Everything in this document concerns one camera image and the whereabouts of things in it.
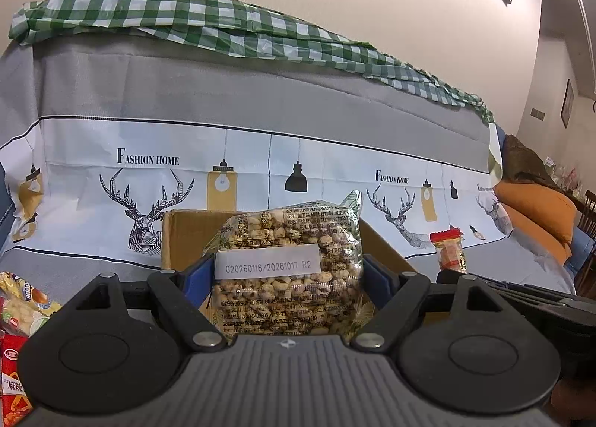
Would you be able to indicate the brown cardboard box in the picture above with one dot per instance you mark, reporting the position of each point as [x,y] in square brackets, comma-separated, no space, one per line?
[186,231]

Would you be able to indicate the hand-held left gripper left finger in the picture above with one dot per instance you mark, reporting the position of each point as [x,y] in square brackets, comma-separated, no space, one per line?
[193,279]

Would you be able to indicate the red spicy snack packet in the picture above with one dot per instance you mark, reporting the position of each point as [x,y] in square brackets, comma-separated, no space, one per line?
[11,375]

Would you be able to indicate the small red-topped snack packet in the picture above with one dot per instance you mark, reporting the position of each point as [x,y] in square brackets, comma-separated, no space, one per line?
[448,250]

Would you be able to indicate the clear peanut snack bag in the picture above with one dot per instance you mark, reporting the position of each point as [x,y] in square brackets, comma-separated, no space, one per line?
[279,231]

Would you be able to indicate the wooden chair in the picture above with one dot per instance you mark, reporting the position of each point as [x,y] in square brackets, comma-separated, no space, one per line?
[587,222]

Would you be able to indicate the green checked cloth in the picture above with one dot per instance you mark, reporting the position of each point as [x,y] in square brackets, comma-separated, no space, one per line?
[139,8]

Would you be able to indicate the orange cushion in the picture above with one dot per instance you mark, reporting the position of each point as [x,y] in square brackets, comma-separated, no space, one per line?
[535,208]

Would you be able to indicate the deer printed sofa cover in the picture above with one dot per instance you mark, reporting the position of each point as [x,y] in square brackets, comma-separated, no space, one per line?
[279,105]

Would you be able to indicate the white and red snack packet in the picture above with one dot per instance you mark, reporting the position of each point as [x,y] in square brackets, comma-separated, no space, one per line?
[21,320]

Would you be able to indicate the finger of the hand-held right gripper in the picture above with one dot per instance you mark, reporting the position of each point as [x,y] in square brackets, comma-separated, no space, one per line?
[447,276]

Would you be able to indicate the pile of packaged goods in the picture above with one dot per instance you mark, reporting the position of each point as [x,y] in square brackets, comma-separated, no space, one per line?
[563,175]

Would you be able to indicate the brown blanket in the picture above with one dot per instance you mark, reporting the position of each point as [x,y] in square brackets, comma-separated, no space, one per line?
[526,161]

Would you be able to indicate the small framed wall picture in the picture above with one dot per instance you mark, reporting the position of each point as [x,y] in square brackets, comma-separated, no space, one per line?
[567,103]

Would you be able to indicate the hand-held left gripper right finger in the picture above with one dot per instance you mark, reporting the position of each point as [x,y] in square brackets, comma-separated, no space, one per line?
[372,274]

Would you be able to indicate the yellow snack packet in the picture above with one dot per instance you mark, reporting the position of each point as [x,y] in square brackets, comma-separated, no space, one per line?
[28,289]

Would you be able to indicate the wall light switch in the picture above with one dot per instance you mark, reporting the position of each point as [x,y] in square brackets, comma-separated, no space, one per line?
[538,114]

